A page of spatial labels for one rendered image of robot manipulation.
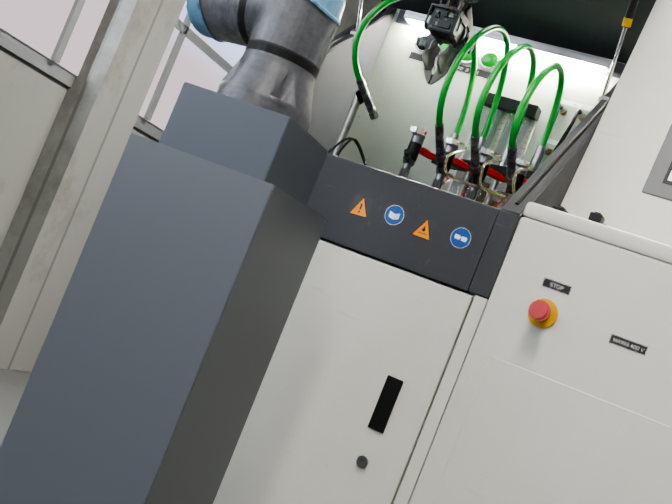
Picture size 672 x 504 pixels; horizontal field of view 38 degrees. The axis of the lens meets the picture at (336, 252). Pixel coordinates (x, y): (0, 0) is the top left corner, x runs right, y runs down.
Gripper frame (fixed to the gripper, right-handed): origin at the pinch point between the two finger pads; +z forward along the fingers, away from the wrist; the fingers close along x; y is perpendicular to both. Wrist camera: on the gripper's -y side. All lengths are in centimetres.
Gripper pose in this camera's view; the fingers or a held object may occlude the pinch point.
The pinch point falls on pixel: (432, 79)
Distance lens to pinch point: 214.0
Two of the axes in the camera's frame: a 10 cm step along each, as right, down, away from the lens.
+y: -3.8, -2.0, -9.0
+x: 8.5, 3.2, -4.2
